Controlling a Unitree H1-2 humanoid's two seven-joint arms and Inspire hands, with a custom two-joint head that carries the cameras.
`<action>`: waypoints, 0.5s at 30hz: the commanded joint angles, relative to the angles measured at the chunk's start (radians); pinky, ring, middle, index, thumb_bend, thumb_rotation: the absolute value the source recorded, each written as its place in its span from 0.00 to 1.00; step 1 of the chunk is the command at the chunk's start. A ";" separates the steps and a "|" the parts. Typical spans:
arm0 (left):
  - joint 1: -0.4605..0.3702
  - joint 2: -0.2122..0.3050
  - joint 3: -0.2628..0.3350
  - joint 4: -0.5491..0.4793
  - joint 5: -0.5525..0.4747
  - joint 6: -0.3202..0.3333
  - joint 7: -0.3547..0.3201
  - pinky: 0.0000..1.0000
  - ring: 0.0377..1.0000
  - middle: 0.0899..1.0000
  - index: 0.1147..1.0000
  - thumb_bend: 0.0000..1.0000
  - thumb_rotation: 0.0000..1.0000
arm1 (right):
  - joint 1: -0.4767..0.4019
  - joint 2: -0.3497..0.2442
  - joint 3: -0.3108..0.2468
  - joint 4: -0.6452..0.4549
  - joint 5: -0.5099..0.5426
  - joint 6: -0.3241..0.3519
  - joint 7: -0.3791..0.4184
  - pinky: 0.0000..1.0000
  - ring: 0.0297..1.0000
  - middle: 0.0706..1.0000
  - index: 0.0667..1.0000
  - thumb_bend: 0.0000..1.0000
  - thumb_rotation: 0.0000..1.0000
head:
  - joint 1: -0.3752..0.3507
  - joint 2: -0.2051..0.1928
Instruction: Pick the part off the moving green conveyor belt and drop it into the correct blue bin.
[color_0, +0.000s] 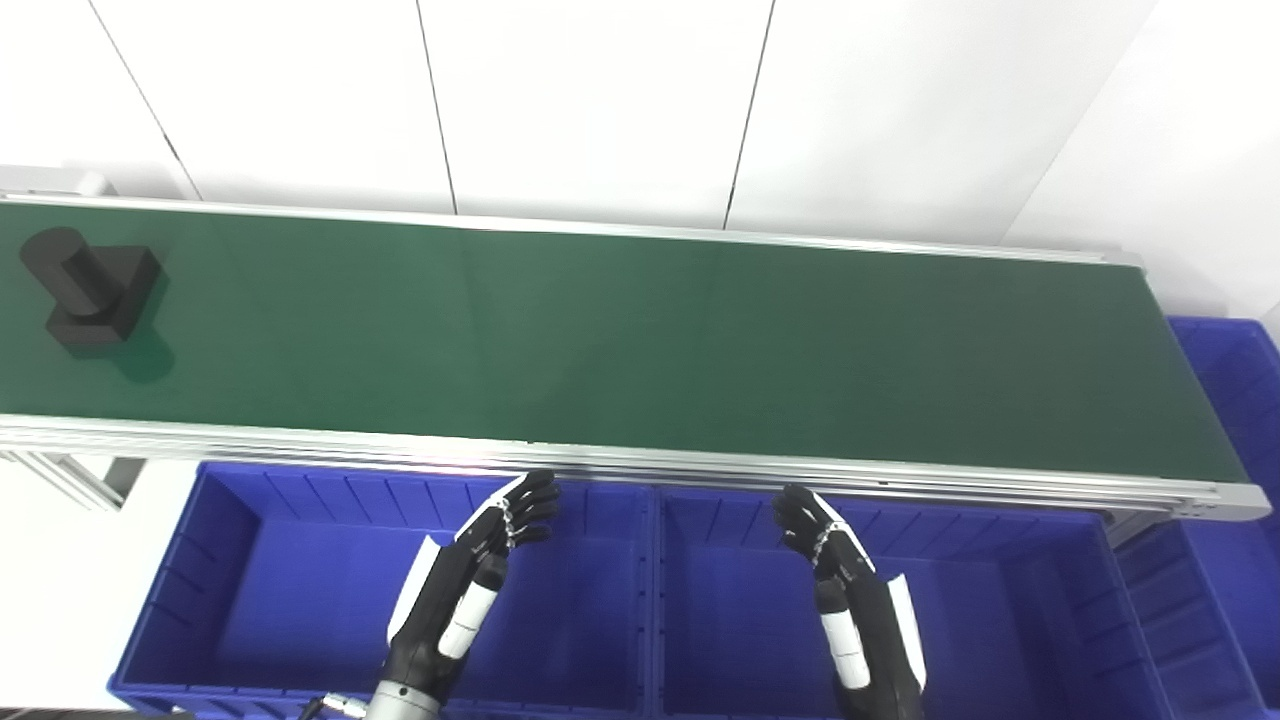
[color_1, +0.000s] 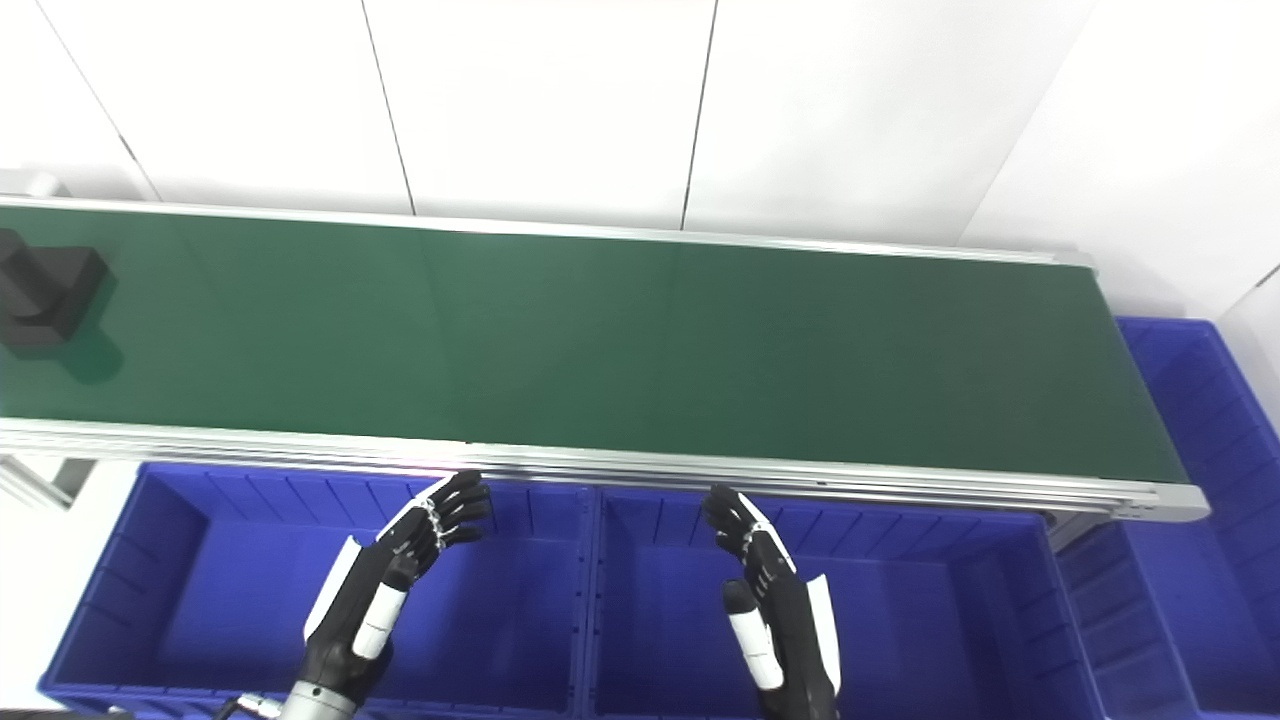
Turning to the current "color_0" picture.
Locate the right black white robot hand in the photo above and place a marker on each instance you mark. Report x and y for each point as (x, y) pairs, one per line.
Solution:
(880, 630)

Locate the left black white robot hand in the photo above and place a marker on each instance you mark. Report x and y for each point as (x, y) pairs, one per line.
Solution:
(440, 590)

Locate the black cylinder block part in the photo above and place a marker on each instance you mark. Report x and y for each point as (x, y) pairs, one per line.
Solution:
(95, 295)

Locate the blue plastic bin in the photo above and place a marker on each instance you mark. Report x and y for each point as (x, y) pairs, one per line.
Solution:
(1000, 620)
(1230, 560)
(300, 590)

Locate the green conveyor belt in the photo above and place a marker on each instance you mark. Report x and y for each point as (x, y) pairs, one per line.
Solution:
(650, 340)
(700, 468)

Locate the aluminium conveyor support leg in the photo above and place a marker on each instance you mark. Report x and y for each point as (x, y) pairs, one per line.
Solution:
(70, 477)
(1130, 525)

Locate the grey conveyor motor box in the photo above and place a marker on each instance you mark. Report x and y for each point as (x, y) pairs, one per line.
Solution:
(70, 182)

